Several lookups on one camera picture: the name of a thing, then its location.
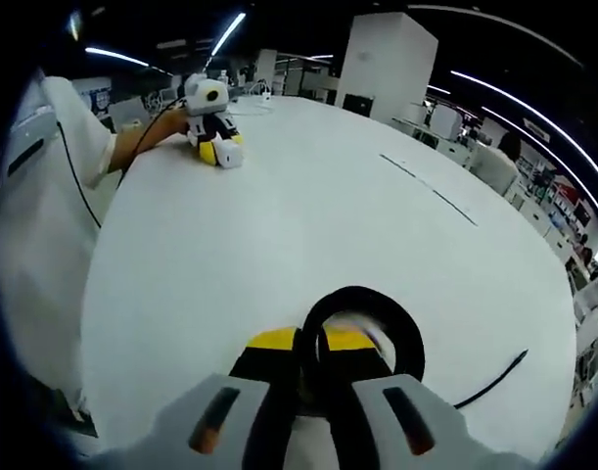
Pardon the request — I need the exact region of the white cable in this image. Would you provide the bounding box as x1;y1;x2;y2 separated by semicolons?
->
229;80;276;118

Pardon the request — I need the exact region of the white desk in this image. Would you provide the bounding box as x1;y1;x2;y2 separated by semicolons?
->
80;92;578;470

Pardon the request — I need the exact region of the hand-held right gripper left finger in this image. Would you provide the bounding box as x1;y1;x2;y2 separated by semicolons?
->
97;325;303;470

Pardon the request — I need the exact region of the black worn device cable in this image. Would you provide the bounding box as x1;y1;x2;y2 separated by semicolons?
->
56;119;104;230

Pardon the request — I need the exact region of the black floor box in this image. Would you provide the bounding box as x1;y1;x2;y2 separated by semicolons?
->
344;94;376;118

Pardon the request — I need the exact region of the white worn device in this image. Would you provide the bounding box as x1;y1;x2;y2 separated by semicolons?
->
4;105;60;180

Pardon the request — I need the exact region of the black Type-C cable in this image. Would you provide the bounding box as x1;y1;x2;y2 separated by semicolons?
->
300;286;530;411

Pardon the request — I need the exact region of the white machine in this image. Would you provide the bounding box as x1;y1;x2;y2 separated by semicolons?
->
428;105;464;141

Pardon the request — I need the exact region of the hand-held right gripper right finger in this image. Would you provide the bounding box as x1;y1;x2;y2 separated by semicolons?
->
321;323;505;470

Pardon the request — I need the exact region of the person's left hand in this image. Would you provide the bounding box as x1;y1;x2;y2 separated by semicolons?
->
156;108;193;147

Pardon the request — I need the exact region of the ceiling light strip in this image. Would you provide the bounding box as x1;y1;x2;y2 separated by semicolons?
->
449;70;598;197
482;105;598;226

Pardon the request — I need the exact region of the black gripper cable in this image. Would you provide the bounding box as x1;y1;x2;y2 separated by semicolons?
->
119;95;192;187

